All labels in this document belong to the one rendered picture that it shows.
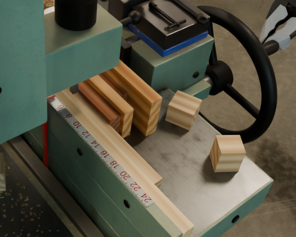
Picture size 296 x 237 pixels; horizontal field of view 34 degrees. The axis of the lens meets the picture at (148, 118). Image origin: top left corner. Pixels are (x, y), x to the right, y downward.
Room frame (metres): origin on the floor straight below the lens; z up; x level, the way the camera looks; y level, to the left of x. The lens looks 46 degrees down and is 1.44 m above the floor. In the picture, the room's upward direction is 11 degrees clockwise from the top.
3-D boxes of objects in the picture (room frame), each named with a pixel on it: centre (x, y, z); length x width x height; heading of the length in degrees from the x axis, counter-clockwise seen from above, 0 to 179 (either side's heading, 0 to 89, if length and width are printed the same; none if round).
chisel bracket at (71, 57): (0.48, 0.13, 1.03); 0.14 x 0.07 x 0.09; 138
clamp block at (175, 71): (0.66, 0.01, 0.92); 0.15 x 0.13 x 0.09; 48
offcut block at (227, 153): (0.46, -0.12, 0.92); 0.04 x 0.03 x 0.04; 105
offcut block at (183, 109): (0.53, -0.05, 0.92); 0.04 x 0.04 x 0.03; 73
